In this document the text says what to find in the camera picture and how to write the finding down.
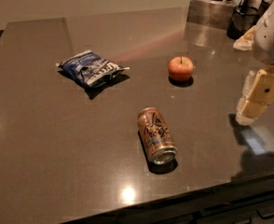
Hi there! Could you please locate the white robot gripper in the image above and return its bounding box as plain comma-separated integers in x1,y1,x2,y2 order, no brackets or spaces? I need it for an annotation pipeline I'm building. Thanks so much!
236,1,274,126

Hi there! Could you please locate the orange LaCroix soda can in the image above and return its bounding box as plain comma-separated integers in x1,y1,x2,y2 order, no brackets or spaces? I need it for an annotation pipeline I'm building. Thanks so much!
137,107,177,165

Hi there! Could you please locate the white crumpled packet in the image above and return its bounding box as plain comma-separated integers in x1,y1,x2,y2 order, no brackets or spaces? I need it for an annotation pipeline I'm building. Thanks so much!
233,26,255,51

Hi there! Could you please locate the black mesh cup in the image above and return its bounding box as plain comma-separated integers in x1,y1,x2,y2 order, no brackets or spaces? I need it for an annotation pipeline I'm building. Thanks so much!
226,6,258,40

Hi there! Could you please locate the red apple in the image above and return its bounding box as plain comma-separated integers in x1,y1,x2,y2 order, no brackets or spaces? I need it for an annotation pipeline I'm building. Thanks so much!
168,56,195,82

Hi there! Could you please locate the steel dispenser base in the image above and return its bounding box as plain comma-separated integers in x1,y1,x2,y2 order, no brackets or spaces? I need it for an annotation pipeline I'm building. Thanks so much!
186,0,234,30

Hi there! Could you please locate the blue white chip bag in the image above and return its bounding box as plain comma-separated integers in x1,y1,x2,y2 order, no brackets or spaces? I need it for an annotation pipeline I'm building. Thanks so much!
56,49,129,89

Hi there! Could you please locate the black drawer handle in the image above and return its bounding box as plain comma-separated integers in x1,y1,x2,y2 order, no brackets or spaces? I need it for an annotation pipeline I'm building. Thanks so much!
256,205,274,220

